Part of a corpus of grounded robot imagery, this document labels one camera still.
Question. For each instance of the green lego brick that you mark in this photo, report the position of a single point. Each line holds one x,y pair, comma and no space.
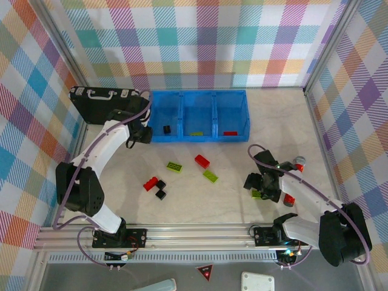
256,194
211,176
175,166
196,133

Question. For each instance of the black square lego brick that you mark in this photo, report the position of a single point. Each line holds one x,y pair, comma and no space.
166,129
161,194
161,184

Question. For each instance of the red lego brick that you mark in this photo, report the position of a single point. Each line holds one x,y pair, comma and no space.
202,160
230,132
150,183

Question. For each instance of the blue three-compartment bin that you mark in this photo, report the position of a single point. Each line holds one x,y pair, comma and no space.
197,115

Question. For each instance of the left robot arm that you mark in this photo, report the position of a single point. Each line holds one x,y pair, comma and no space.
100,145

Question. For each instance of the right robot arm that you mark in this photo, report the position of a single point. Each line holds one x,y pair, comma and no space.
345,239

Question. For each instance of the red glitter toy microphone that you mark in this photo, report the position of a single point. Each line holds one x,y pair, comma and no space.
288,200

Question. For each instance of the black briefcase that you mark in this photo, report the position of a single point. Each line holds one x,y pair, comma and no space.
94,110

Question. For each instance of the white square plate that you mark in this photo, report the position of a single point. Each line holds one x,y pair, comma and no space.
257,282

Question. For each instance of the red triangle button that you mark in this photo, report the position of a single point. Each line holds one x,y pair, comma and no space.
205,271

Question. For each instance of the light blue object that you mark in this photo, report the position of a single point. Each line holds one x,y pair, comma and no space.
165,285

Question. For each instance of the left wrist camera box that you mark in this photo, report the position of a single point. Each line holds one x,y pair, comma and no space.
147,114

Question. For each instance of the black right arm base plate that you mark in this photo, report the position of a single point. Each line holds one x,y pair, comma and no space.
262,236

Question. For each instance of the aluminium side rail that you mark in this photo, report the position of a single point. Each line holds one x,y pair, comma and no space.
82,133
322,142

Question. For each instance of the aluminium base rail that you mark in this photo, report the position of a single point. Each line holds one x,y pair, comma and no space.
197,236

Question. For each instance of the aluminium frame post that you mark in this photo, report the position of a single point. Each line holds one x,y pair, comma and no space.
330,45
65,48

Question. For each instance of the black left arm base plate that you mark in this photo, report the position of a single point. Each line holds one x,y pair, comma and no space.
138,236

